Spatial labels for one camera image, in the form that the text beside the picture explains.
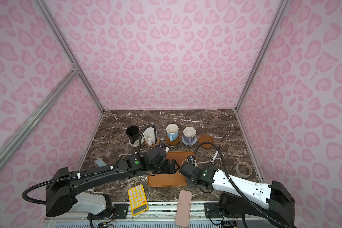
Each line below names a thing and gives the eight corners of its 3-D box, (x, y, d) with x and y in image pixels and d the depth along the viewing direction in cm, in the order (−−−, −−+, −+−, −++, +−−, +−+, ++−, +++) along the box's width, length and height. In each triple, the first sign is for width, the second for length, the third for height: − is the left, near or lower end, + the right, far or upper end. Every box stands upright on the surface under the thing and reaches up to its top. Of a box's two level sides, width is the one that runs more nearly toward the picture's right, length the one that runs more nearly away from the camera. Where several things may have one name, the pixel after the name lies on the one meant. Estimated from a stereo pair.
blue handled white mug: (166, 145, 100) (165, 136, 91) (167, 132, 107) (166, 123, 98) (178, 145, 100) (178, 136, 91) (178, 132, 107) (178, 123, 98)
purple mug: (183, 146, 99) (183, 140, 93) (183, 133, 106) (183, 126, 100) (195, 146, 99) (197, 139, 92) (194, 133, 106) (195, 126, 100)
